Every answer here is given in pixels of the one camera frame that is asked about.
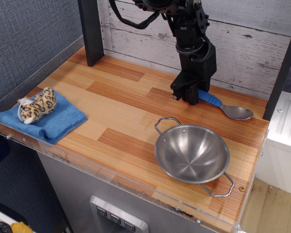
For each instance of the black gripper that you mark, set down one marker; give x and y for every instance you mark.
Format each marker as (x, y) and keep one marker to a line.
(198, 64)

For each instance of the blue handled metal spoon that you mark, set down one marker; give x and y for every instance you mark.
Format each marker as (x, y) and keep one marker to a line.
(231, 111)

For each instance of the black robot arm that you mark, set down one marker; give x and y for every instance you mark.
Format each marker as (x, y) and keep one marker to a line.
(188, 23)

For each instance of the blue folded cloth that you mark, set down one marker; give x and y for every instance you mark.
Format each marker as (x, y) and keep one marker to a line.
(50, 128)

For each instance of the white metal shelf unit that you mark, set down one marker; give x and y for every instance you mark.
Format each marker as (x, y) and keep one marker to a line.
(274, 165)

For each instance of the silver dispenser button panel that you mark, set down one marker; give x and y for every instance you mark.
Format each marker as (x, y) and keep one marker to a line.
(112, 219)

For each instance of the leopard print plush toy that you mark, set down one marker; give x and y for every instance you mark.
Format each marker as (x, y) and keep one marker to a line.
(31, 111)

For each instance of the yellow and black bag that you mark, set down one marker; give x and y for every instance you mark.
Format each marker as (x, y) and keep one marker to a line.
(18, 227)

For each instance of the stainless steel two-handled bowl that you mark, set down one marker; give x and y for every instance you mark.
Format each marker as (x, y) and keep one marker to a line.
(192, 153)

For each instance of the dark vertical post right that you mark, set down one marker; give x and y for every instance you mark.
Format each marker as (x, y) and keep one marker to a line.
(279, 84)

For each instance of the dark vertical post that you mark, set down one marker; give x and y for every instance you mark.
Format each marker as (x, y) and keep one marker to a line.
(279, 84)
(91, 30)

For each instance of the dark vertical post left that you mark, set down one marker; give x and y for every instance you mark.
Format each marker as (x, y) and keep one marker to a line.
(91, 30)

